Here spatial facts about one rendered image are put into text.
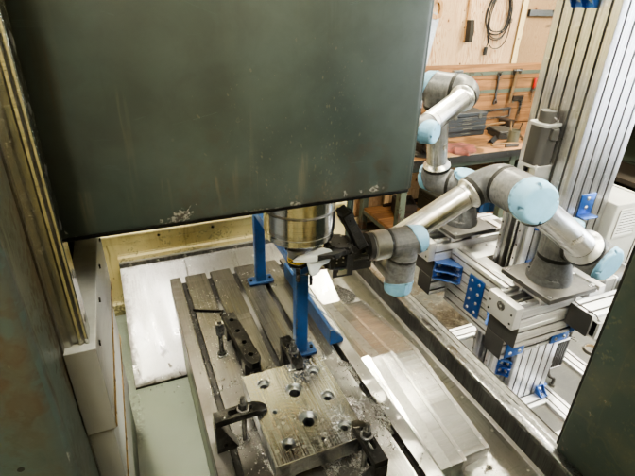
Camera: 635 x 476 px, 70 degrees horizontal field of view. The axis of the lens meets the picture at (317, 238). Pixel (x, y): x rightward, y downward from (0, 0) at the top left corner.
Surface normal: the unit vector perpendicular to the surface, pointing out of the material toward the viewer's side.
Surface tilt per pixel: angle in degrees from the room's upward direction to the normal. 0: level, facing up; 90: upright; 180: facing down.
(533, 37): 90
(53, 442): 90
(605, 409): 90
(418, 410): 8
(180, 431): 0
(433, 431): 8
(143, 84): 90
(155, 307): 24
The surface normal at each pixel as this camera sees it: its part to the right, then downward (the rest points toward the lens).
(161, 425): 0.03, -0.88
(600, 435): -0.92, 0.16
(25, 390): 0.39, 0.44
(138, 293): 0.18, -0.62
